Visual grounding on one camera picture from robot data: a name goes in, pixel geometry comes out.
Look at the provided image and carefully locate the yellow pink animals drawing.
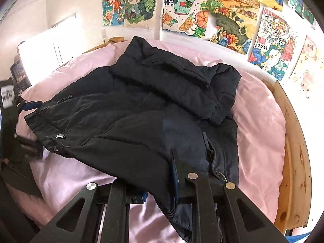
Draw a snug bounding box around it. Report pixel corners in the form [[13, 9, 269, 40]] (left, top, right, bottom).
[[290, 34, 324, 100]]

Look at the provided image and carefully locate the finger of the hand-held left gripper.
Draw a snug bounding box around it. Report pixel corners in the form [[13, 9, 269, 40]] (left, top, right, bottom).
[[16, 101, 43, 113], [14, 134, 44, 163]]

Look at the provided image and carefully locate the city buildings drawing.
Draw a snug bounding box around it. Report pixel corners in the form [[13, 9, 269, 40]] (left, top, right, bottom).
[[248, 7, 299, 82]]

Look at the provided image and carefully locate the black padded jacket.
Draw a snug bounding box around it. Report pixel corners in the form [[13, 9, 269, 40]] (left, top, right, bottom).
[[15, 36, 242, 243]]

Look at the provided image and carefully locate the bright window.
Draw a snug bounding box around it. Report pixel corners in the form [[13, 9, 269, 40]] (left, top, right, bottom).
[[17, 27, 77, 88]]

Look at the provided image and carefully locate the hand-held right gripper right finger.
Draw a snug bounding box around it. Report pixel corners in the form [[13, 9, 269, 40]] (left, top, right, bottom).
[[170, 148, 290, 243]]

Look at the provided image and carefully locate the red-haired figure drawing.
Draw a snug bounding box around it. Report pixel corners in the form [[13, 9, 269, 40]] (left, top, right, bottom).
[[287, 0, 317, 29]]

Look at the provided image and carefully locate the row of books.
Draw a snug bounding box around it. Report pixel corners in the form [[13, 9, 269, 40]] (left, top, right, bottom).
[[0, 61, 32, 107]]

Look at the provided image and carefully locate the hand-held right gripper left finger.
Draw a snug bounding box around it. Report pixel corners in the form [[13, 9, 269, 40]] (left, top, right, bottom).
[[29, 182, 148, 243]]

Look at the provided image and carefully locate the blond boy drawing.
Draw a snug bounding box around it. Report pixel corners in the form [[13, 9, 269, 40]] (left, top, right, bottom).
[[123, 0, 159, 30]]

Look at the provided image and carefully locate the green hill landscape drawing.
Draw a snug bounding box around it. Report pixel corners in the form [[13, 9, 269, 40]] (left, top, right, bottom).
[[210, 0, 261, 55]]

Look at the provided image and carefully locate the person's leg in grey jeans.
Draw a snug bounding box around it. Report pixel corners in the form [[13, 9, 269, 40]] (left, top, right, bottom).
[[0, 161, 44, 198]]

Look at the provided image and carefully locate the orange fruit juice drawing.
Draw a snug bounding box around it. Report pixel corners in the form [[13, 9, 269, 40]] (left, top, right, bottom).
[[162, 0, 212, 40]]

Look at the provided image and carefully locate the pink duvet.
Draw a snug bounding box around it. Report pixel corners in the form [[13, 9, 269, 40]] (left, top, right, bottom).
[[5, 39, 286, 243]]

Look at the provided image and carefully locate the swimming girl drawing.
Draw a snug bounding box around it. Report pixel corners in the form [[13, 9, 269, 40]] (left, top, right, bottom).
[[102, 0, 127, 27]]

